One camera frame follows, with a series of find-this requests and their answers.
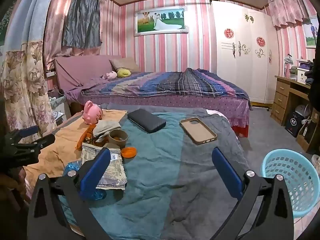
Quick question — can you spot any cardboard box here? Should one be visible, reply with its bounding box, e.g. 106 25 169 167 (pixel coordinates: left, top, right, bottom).
296 110 320 153

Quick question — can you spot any purple bed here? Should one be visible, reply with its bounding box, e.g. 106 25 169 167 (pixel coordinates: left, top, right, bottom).
54 55 253 138

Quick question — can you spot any silver packet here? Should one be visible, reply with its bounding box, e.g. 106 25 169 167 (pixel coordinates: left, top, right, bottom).
81 142 128 190

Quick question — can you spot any orange cup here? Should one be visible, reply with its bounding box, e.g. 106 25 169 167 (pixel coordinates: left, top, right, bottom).
121 147 137 158

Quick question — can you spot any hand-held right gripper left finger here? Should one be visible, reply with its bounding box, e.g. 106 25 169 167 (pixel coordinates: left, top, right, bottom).
27 148 112 240

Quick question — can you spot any brown pillow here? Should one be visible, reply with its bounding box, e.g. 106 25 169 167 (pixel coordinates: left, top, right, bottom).
109 57 140 72

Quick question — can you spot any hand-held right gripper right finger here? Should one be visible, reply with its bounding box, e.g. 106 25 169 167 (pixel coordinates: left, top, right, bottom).
211 147 294 240

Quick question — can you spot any light blue plastic basket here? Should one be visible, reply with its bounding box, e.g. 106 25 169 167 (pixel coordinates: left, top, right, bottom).
261 149 318 219

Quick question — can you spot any orange packet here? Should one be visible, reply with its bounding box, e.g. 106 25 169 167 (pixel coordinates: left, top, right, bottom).
76 124 97 151

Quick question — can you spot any pink piggy bank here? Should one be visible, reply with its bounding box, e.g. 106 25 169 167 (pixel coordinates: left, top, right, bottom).
83 101 103 125

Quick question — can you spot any white box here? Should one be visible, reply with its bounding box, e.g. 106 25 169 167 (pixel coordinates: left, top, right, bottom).
297 67 308 83

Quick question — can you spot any grey hanging cloth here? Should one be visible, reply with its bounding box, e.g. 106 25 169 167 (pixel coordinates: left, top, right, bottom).
62 0 103 49

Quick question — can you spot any black bag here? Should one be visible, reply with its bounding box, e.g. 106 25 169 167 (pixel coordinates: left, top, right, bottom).
285 111 304 138

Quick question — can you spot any black coat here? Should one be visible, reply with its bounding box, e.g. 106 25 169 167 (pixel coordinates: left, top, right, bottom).
308 55 320 105

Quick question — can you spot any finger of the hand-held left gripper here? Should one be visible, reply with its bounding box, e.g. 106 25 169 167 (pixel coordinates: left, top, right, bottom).
15 134 56 157
5 125 40 145

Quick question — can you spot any beige cloth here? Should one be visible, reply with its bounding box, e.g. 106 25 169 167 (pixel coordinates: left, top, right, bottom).
92 120 122 143

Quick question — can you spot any white wardrobe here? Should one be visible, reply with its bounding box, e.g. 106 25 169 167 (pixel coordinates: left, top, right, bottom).
209 0 279 105

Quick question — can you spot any framed wedding photo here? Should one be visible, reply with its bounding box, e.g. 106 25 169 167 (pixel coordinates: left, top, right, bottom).
134 6 188 37

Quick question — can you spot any striped quilt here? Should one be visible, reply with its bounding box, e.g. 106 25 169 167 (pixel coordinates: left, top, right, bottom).
66 68 250 100

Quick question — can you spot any wooden desk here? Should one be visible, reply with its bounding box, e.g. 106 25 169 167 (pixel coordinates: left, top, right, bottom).
270 75 320 155

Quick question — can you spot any yellow-green plush toy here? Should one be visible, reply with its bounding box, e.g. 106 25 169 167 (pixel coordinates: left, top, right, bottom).
116 67 132 78

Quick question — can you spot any desk lamp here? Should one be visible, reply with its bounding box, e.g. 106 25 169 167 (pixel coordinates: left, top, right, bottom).
283 54 293 79

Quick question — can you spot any grey-green cloth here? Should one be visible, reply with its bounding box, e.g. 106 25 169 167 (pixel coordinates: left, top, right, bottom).
49 95 67 106

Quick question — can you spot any small framed couple photo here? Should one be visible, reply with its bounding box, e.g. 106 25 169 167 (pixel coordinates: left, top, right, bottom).
302 16 320 48

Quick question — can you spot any brown phone case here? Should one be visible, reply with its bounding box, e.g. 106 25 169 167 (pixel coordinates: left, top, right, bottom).
179 117 218 145

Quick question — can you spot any floral curtain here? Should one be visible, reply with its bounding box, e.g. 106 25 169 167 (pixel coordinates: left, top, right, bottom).
0 0 62 145

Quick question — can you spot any pink valance curtain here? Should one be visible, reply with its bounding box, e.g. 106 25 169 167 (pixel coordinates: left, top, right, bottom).
267 0 313 28

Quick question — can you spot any black case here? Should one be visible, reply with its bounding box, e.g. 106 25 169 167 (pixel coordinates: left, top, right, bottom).
127 109 167 133

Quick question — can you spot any blue plastic wrapper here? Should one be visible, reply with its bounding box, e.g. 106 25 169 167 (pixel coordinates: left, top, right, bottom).
62 160 107 201

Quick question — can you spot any dark clothes pile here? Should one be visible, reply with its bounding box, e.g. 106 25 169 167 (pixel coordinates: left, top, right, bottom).
305 69 315 85

